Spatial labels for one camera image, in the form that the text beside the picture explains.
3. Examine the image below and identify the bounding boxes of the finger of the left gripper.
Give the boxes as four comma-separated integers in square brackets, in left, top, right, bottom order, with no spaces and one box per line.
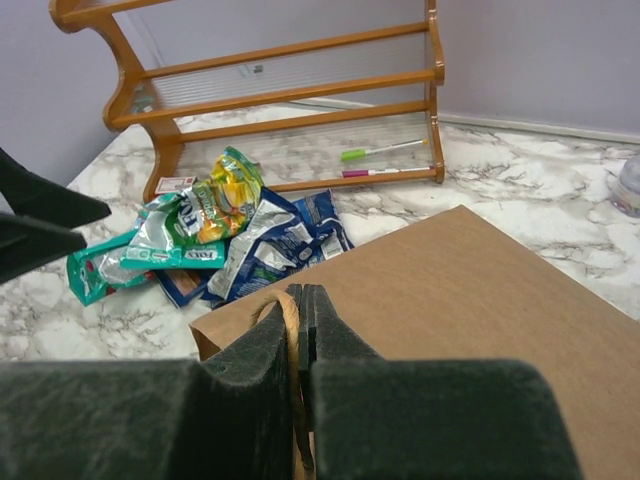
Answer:
[1,150,111,225]
[1,213,86,284]

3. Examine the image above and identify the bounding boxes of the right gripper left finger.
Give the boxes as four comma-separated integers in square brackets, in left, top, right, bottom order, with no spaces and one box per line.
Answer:
[1,308,294,479]

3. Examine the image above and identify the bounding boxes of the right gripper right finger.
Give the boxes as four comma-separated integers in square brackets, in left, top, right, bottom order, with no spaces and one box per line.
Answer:
[299,285,583,479]

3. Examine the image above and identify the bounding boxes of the teal snack packet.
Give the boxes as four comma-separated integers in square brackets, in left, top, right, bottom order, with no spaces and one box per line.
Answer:
[66,229,151,306]

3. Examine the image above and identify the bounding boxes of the green snack packet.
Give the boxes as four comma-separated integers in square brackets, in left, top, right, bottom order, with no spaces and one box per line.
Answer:
[120,188,226,270]

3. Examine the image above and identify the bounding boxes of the brown paper bag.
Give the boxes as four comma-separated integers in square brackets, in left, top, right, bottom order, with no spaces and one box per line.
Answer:
[193,207,639,479]

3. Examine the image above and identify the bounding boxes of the blue white snack bag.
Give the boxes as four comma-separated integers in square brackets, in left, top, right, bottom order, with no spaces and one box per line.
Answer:
[202,189,354,308]

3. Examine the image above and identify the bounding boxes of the yellow green Fox's candy bag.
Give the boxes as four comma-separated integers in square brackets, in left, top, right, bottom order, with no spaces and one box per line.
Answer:
[192,146,264,244]

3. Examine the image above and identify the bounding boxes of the red white staple box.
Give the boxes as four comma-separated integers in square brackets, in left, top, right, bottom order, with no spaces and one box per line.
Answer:
[155,176,197,195]

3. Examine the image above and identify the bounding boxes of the purple capped marker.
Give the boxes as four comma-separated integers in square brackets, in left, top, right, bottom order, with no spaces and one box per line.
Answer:
[341,167,434,178]

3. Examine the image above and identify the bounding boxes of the green capped marker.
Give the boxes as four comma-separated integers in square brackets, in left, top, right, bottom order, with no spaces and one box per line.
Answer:
[340,138,429,162]

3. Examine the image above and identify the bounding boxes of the wooden three-tier rack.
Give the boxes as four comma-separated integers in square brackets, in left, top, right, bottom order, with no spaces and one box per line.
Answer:
[49,0,445,201]

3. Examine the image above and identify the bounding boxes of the small clear plastic jar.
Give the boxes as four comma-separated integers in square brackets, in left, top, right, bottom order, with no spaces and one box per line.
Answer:
[612,156,640,218]

